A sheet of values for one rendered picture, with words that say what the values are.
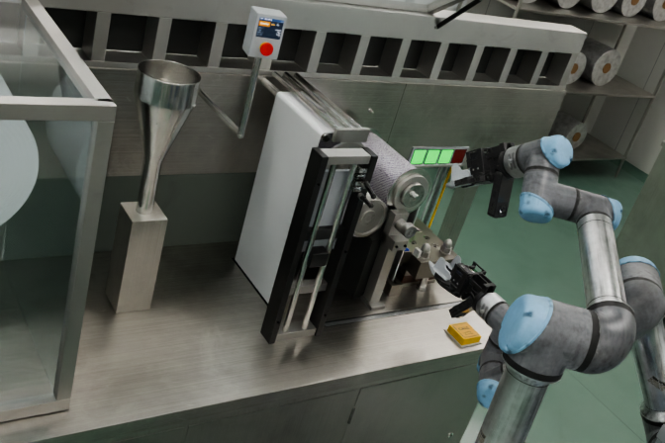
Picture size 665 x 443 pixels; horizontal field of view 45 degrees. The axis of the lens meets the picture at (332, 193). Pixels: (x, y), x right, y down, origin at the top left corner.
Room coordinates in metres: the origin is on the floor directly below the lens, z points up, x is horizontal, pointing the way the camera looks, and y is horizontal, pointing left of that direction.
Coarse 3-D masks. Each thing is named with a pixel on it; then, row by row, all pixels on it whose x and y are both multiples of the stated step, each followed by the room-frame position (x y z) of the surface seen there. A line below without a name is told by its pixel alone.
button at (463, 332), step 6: (450, 324) 1.97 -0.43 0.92; (456, 324) 1.98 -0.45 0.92; (462, 324) 1.99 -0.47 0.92; (468, 324) 2.00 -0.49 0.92; (450, 330) 1.96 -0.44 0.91; (456, 330) 1.95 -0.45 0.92; (462, 330) 1.96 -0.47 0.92; (468, 330) 1.97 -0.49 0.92; (474, 330) 1.98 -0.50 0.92; (456, 336) 1.94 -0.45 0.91; (462, 336) 1.93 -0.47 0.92; (468, 336) 1.94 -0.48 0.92; (474, 336) 1.95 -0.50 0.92; (480, 336) 1.96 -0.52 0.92; (462, 342) 1.92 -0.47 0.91; (468, 342) 1.93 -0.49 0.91; (474, 342) 1.95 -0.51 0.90
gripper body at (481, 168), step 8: (504, 144) 1.81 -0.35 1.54; (512, 144) 1.83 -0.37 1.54; (472, 152) 1.87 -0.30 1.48; (480, 152) 1.84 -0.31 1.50; (488, 152) 1.85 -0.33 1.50; (496, 152) 1.82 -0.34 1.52; (504, 152) 1.80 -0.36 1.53; (472, 160) 1.86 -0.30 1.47; (480, 160) 1.83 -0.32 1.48; (488, 160) 1.84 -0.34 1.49; (496, 160) 1.82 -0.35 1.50; (472, 168) 1.85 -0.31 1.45; (480, 168) 1.82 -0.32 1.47; (488, 168) 1.83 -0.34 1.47; (496, 168) 1.81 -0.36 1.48; (504, 168) 1.77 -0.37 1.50; (480, 176) 1.81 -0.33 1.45; (488, 176) 1.81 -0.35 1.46
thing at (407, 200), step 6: (408, 186) 2.03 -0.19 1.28; (414, 186) 2.03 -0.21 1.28; (420, 186) 2.04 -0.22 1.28; (402, 192) 2.02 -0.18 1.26; (408, 192) 2.02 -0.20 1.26; (420, 192) 2.04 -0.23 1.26; (402, 198) 2.01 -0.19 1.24; (408, 198) 2.02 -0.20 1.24; (420, 198) 2.05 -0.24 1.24; (408, 204) 2.03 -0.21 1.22; (414, 204) 2.04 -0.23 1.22
